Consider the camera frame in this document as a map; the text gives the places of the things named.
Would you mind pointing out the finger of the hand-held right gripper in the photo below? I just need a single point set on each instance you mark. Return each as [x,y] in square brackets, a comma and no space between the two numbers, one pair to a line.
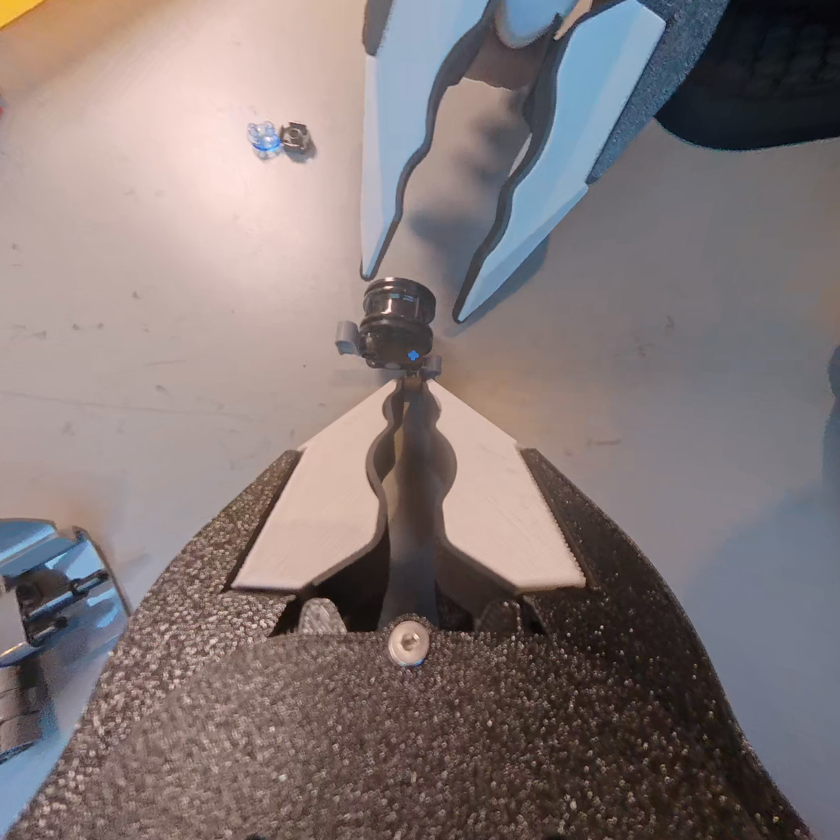
[394,98]
[584,118]

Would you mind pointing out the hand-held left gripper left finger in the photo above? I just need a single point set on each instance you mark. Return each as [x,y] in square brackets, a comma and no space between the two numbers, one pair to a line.
[315,512]

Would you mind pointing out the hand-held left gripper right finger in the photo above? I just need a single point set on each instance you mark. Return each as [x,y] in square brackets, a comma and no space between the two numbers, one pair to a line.
[512,512]

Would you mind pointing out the grey desk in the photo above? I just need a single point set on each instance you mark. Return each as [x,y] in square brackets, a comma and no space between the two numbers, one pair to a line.
[164,361]

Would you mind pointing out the small black round piece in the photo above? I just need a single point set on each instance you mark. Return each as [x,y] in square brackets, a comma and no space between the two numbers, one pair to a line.
[296,138]

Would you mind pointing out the clear blue round stud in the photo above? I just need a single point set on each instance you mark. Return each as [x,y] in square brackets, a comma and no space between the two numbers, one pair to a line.
[264,139]

